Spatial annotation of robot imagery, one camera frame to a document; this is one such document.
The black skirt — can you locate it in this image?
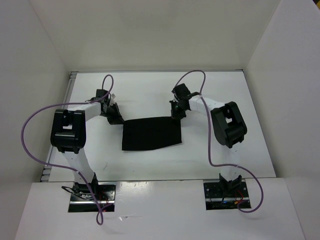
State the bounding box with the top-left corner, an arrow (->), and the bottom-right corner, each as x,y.
122,116 -> 182,151

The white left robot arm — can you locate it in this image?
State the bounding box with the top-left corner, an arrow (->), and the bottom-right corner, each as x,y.
50,101 -> 125,200

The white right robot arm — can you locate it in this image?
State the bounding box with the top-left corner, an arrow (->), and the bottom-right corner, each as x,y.
170,94 -> 248,197

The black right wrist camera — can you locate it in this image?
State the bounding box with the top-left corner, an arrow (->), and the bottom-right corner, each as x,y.
171,83 -> 200,101

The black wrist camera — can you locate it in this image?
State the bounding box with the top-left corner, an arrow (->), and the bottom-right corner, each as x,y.
87,89 -> 110,103
171,83 -> 200,101

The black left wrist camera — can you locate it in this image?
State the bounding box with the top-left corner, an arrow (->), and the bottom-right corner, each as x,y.
87,89 -> 110,103

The grey aluminium table edge rail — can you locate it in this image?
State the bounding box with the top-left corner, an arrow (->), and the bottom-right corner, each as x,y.
41,71 -> 79,182

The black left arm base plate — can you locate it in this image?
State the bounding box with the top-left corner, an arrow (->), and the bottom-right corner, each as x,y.
68,183 -> 118,213

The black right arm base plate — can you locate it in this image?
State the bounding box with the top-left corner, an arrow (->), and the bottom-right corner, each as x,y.
203,181 -> 251,211

